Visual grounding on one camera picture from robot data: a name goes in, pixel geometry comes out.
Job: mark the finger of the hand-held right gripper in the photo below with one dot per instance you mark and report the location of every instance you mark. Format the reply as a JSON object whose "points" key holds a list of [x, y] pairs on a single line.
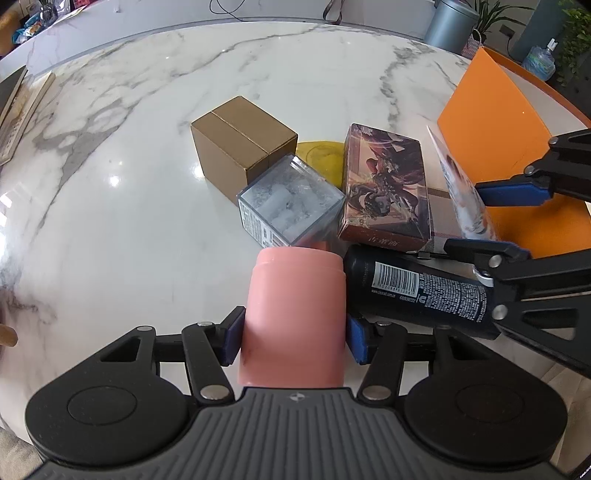
{"points": [[480, 251], [508, 194]]}

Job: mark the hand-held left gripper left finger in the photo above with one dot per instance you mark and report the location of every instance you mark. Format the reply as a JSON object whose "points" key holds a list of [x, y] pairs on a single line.
{"points": [[233, 337]]}

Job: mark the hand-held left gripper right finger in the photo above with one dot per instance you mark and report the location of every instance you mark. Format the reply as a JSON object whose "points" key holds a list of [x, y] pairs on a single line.
{"points": [[358, 339]]}

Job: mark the pink cup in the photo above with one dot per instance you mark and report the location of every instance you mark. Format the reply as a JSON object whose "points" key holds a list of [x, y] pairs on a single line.
{"points": [[291, 314]]}

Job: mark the black spray can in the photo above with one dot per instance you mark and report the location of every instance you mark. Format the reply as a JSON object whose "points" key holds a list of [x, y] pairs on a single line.
{"points": [[415, 286]]}

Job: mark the orange storage box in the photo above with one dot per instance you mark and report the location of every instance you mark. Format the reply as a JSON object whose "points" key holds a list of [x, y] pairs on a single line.
{"points": [[498, 115]]}

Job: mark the red printed card box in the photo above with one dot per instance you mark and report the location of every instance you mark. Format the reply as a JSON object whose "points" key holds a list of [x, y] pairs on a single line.
{"points": [[383, 184]]}

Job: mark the clear plastic box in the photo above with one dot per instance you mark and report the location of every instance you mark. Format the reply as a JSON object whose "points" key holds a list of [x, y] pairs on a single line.
{"points": [[286, 207]]}

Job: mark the brown cardboard box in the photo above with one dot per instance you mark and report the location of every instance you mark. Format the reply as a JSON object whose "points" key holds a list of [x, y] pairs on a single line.
{"points": [[231, 147]]}

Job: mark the blue water jug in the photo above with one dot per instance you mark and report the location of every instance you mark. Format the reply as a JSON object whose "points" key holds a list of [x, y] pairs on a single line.
{"points": [[540, 60]]}

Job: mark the woven pastel basket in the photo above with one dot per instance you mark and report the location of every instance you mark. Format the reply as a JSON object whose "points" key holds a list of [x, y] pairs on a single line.
{"points": [[473, 46]]}

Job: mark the leafy green plant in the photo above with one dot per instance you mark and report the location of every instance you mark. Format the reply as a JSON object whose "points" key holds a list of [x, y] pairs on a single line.
{"points": [[575, 41]]}

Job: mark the grey trash can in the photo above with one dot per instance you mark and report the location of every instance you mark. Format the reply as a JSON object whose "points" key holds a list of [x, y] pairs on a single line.
{"points": [[450, 23]]}

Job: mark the long-leaf potted plant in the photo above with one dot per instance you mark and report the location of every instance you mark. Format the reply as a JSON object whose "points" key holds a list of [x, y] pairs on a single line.
{"points": [[496, 14]]}

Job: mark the yellow round coaster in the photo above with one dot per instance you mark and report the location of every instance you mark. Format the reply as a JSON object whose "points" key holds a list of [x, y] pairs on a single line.
{"points": [[323, 159]]}

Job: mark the wooden chair part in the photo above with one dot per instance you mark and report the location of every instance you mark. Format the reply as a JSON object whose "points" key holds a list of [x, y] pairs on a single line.
{"points": [[7, 337]]}

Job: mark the dark flat book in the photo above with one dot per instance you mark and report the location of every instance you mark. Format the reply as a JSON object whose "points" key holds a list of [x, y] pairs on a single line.
{"points": [[11, 97]]}

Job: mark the white TV console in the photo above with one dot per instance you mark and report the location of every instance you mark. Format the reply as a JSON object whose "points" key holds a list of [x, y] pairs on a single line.
{"points": [[138, 9]]}

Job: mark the colourful snack packets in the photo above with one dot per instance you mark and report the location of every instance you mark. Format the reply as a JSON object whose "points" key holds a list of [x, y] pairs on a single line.
{"points": [[34, 27]]}

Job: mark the wall socket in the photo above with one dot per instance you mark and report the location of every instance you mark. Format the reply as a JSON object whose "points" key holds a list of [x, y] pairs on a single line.
{"points": [[508, 32]]}

